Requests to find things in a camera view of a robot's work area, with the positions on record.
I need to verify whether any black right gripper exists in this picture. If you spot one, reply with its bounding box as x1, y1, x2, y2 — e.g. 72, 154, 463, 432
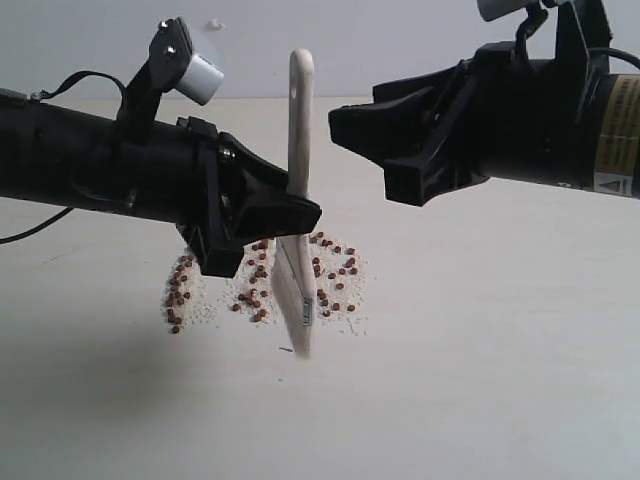
328, 1, 612, 206

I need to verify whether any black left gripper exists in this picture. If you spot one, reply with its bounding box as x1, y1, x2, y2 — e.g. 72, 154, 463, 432
176, 116, 322, 278

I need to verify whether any white paint brush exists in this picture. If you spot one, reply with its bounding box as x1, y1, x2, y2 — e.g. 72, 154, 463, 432
271, 48, 317, 360

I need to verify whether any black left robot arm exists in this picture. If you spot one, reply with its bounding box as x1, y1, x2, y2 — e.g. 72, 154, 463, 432
1, 91, 321, 278

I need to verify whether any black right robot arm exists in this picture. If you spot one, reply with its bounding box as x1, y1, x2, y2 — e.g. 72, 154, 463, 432
328, 1, 639, 206

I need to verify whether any red beans and rice pile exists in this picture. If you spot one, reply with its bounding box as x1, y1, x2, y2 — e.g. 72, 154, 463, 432
160, 231, 368, 332

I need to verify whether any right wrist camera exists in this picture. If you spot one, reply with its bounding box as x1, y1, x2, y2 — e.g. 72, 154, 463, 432
476, 0, 559, 22

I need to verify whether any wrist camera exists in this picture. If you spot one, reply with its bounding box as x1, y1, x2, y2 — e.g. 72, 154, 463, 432
117, 17, 224, 144
476, 0, 559, 22

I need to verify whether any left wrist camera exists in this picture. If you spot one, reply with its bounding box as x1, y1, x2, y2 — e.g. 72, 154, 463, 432
117, 17, 224, 144

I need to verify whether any small white wall hook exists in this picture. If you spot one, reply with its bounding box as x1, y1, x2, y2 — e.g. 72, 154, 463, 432
205, 19, 225, 32

